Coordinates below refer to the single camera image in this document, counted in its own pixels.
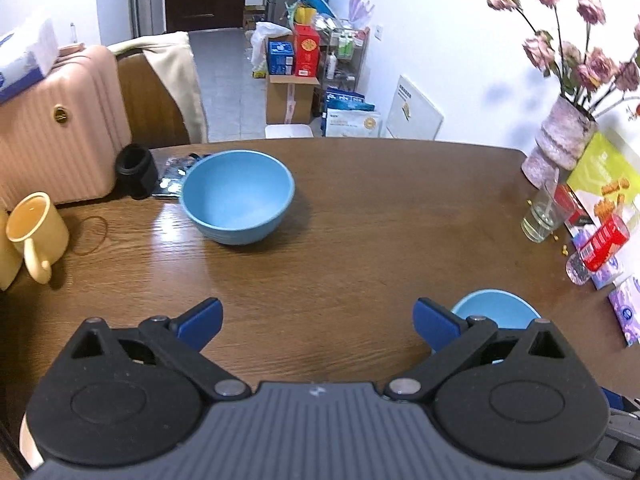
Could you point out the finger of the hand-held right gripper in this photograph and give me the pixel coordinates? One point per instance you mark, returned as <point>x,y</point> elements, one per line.
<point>610,400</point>

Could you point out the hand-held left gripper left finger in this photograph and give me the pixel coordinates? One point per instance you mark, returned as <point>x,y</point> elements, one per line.
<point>200,320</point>

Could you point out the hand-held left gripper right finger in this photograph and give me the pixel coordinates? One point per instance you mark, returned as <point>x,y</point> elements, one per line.
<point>437,322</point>

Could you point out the blue ribbed bowl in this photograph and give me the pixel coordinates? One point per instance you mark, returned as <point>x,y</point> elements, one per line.
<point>235,195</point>
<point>500,305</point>

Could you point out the cream ribbed plate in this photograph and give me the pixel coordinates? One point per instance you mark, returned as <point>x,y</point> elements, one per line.
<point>30,445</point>

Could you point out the brown rubber band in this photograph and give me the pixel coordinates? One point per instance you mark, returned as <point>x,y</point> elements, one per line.
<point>107,230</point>

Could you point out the clear drinking glass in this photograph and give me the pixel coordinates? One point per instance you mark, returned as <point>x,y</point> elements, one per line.
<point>537,225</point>

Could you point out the foil blister packs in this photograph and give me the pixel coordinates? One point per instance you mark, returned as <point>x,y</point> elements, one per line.
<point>170,180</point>

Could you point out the clear bottle with red label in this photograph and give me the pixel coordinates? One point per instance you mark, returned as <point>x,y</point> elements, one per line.
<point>602,242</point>

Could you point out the black cylindrical cup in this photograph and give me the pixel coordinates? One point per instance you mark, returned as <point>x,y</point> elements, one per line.
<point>137,170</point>

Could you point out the red and black packet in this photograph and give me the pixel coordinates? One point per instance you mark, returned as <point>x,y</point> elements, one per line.
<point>570,205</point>

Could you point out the yellow mug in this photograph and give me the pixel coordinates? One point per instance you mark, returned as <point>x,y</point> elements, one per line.
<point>45,230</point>

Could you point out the white stool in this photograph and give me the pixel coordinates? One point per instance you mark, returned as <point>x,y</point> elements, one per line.
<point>287,131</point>

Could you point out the white panel board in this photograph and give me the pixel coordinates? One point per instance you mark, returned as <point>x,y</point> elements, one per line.
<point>415,110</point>

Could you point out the white printed bag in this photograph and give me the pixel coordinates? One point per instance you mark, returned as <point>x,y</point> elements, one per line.
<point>350,125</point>

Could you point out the pink ribbed suitcase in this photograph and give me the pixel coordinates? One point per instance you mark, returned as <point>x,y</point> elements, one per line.
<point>65,150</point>

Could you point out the pink textured vase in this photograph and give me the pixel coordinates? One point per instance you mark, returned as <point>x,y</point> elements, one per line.
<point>560,140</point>

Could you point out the brown wooden chair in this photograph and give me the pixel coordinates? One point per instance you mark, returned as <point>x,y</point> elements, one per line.
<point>145,105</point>

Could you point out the green and yellow snack box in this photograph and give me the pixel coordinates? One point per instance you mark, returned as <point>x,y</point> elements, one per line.
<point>605,170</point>

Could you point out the cardboard box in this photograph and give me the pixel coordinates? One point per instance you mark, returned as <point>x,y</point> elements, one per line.
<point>280,100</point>

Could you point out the blue printed bag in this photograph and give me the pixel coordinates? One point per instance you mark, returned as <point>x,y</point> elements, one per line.
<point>350,100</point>

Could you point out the wooden chair with beige cloth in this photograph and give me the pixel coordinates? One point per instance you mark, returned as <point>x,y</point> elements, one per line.
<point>175,65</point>

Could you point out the blue carton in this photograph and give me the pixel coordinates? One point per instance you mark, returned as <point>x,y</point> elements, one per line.
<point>280,57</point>

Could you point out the white bottle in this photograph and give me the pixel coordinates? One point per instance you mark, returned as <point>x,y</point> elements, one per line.
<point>331,65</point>

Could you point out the white plastic bag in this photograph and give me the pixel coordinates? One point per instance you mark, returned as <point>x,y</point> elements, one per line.
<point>262,40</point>

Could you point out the red gift box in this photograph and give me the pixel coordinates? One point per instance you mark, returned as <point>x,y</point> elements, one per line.
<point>306,50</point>

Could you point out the dried pink roses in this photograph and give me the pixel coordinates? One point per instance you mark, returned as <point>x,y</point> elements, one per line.
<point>600,65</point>

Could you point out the white and blue tissue pack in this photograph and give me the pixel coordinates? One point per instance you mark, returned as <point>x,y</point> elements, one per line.
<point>25,60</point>

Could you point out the white wall socket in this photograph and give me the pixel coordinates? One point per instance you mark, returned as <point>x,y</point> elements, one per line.
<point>379,32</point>

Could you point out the purple wall decoration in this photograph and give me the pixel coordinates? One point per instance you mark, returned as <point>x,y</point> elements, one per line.
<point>357,5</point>

